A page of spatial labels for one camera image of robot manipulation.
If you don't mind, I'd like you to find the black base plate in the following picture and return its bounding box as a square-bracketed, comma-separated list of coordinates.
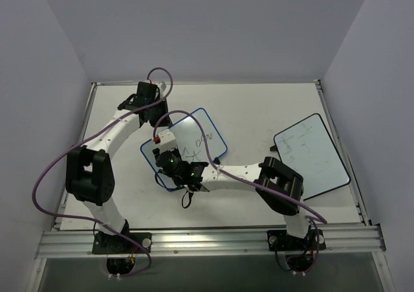
[267, 229, 317, 252]
[92, 231, 152, 254]

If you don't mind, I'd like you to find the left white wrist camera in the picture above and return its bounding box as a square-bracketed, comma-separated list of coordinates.
[156, 82, 167, 91]

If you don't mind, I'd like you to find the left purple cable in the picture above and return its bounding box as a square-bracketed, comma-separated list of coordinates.
[31, 67, 175, 277]

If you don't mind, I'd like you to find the blue framed whiteboard with writing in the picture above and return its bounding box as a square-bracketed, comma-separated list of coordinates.
[140, 107, 228, 192]

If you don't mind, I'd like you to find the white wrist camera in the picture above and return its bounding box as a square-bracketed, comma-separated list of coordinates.
[153, 129, 178, 153]
[156, 82, 167, 91]

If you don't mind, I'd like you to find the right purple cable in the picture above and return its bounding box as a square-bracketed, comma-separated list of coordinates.
[153, 110, 328, 275]

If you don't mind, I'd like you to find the black framed whiteboard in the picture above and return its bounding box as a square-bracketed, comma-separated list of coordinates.
[274, 113, 351, 200]

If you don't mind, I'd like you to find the aluminium mounting rail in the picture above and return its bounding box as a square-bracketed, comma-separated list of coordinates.
[35, 224, 386, 259]

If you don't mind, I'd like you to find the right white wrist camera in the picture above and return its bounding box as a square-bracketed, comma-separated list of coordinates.
[153, 129, 178, 153]

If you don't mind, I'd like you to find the purple cable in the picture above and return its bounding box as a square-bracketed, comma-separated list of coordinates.
[31, 67, 175, 277]
[153, 110, 328, 275]

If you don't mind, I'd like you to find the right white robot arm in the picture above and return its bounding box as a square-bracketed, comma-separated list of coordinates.
[153, 148, 311, 249]

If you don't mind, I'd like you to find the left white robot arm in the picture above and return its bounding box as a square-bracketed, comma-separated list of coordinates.
[65, 80, 168, 253]

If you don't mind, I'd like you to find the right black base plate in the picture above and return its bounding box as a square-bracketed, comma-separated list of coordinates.
[267, 229, 317, 252]

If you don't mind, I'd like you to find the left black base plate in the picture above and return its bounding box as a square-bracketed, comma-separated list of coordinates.
[92, 231, 152, 254]

